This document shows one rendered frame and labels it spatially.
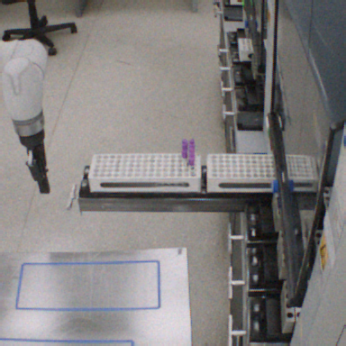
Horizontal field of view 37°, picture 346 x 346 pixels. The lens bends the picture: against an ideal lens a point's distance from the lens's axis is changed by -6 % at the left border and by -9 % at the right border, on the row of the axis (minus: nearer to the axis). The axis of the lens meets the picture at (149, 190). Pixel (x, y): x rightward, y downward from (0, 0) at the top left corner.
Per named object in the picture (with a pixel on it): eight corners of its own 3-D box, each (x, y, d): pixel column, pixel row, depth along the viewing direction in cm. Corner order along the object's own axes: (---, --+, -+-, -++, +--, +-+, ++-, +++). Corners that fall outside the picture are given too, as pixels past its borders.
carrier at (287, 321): (290, 336, 113) (295, 322, 109) (281, 336, 113) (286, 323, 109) (288, 295, 121) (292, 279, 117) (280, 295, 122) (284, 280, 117)
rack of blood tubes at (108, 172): (200, 170, 157) (200, 153, 153) (200, 195, 150) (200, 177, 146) (95, 170, 160) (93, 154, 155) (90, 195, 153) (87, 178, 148)
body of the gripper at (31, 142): (39, 137, 140) (45, 164, 147) (46, 118, 147) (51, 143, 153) (13, 138, 141) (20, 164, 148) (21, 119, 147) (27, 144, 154)
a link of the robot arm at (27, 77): (44, 119, 136) (48, 92, 146) (34, 68, 125) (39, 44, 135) (4, 125, 136) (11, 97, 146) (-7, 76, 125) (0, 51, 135)
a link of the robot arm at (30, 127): (46, 100, 143) (50, 117, 147) (15, 102, 144) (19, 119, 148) (38, 121, 136) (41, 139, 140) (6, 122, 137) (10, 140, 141)
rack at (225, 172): (306, 171, 154) (309, 155, 150) (311, 195, 147) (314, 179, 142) (206, 170, 157) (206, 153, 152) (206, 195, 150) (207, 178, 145)
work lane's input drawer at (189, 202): (314, 184, 160) (317, 161, 153) (320, 217, 150) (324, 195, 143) (73, 183, 167) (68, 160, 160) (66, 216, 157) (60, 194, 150)
